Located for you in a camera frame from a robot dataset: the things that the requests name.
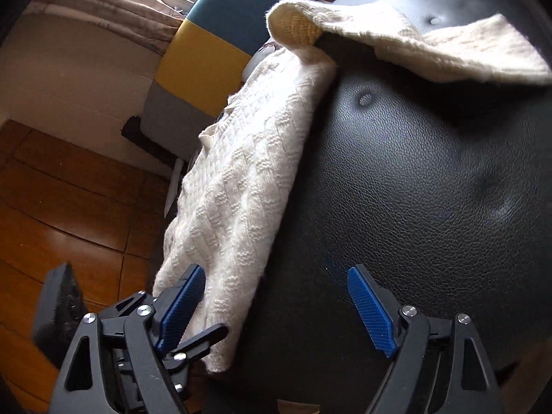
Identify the white knit sweater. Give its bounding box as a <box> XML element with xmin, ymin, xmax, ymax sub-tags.
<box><xmin>153</xmin><ymin>0</ymin><xmax>552</xmax><ymax>374</ymax></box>

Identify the blue yellow grey sofa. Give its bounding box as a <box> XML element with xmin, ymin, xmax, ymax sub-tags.
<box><xmin>142</xmin><ymin>0</ymin><xmax>358</xmax><ymax>160</ymax></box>

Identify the black leather sofa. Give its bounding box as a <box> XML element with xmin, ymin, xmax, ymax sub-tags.
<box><xmin>207</xmin><ymin>0</ymin><xmax>552</xmax><ymax>414</ymax></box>

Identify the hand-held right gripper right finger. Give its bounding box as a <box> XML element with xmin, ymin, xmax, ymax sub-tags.
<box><xmin>347</xmin><ymin>264</ymin><xmax>505</xmax><ymax>414</ymax></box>

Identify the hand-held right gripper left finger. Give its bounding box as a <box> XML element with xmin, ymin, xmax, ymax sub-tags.
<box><xmin>52</xmin><ymin>264</ymin><xmax>208</xmax><ymax>414</ymax></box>

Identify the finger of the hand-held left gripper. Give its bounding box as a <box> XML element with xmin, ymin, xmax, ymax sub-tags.
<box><xmin>166</xmin><ymin>323</ymin><xmax>229</xmax><ymax>365</ymax></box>

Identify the geometric print pillow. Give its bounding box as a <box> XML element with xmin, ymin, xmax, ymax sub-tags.
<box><xmin>244</xmin><ymin>39</ymin><xmax>283</xmax><ymax>82</ymax></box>

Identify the white slanted bar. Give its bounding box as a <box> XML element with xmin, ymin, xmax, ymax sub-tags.
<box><xmin>164</xmin><ymin>159</ymin><xmax>185</xmax><ymax>217</ymax></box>

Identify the beige patterned curtain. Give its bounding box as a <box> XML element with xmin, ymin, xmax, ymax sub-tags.
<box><xmin>39</xmin><ymin>0</ymin><xmax>193</xmax><ymax>57</ymax></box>

